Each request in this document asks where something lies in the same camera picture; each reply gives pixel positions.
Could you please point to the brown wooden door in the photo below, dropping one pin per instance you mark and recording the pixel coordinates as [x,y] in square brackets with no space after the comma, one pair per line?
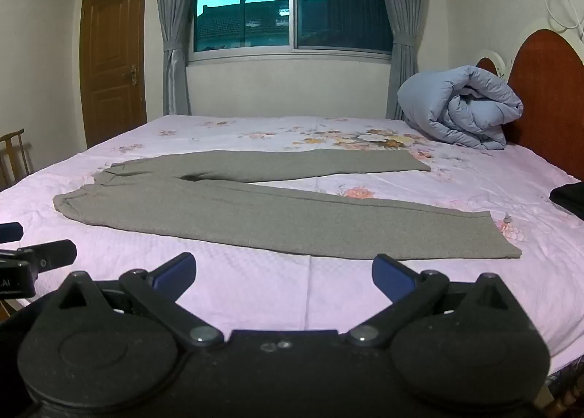
[114,57]

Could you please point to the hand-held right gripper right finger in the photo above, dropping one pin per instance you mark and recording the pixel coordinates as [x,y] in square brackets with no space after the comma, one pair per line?
[391,275]

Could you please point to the red and white headboard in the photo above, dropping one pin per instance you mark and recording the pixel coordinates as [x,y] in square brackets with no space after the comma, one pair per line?
[547,80]

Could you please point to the sliding glass window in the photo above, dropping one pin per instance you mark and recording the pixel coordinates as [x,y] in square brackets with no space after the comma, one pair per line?
[292,2]

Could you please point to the grey knitted sweater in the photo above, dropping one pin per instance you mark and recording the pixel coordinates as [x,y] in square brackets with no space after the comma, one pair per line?
[283,217]

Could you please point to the black cloth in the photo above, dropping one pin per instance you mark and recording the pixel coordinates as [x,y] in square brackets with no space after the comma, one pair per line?
[570,201]

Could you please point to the wooden chair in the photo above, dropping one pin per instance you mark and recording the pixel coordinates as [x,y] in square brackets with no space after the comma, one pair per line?
[13,158]

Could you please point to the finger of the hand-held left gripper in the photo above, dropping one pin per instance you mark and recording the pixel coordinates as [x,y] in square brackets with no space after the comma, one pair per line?
[54,253]
[10,232]

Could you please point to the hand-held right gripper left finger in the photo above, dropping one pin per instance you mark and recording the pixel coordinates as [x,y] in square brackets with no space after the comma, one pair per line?
[175,274]

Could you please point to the rolled blue-grey duvet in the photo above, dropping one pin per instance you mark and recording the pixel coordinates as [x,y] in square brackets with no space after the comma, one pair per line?
[461,103]

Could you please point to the grey curtain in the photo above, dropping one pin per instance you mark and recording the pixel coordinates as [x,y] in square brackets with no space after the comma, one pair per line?
[404,12]
[171,12]

